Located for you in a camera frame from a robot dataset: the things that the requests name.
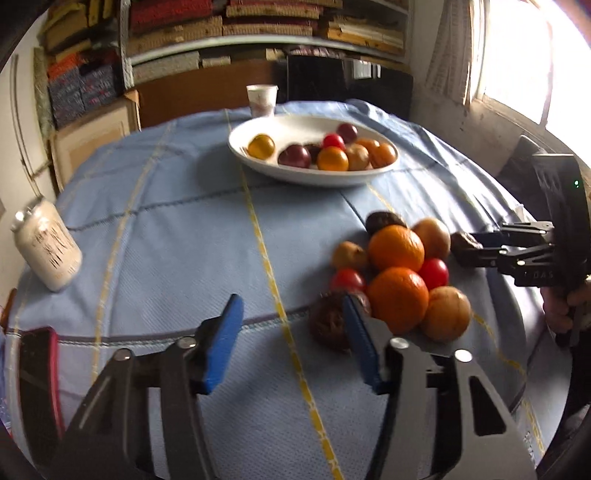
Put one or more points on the person's right hand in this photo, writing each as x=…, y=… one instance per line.
x=556, y=314

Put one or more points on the green patterned roll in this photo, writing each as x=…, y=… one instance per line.
x=42, y=92

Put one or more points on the blue striped tablecloth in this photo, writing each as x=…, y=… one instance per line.
x=161, y=230

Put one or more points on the red cherry tomato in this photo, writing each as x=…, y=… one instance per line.
x=435, y=273
x=347, y=280
x=333, y=141

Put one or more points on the white paper cup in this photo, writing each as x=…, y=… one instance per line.
x=262, y=101

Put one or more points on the small tan passion fruit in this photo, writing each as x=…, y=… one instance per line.
x=348, y=256

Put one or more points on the small orange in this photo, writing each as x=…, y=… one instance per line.
x=261, y=146

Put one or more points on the shelf of folded fabrics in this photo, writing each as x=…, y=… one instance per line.
x=184, y=14

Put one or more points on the brown wooden board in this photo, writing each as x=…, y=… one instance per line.
x=194, y=97

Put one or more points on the red cased phone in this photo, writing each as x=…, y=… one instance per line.
x=39, y=383

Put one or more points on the white drink can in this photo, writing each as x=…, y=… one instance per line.
x=48, y=249

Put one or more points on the bright window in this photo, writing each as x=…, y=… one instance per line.
x=517, y=55

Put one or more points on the pile of yellow brown boxes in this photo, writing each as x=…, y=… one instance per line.
x=69, y=27

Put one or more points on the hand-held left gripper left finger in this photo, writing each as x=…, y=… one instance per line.
x=224, y=341

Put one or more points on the white plate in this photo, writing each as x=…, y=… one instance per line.
x=300, y=177

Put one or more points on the dark red plum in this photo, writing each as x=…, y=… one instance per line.
x=347, y=133
x=294, y=157
x=314, y=150

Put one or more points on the beige woven blind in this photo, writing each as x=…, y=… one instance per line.
x=450, y=60

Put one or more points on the beige framed board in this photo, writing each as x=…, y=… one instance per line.
x=87, y=138

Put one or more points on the dark purple passion fruit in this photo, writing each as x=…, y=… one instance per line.
x=330, y=323
x=463, y=242
x=383, y=220

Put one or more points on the pile of blue patterned boxes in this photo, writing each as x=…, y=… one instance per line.
x=78, y=97

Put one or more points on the black glossy panel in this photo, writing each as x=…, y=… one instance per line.
x=323, y=83

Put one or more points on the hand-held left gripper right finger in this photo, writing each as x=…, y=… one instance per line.
x=362, y=341

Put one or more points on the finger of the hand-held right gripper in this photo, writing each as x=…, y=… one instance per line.
x=478, y=258
x=491, y=241

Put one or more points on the white metal shelf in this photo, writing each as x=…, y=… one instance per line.
x=161, y=52

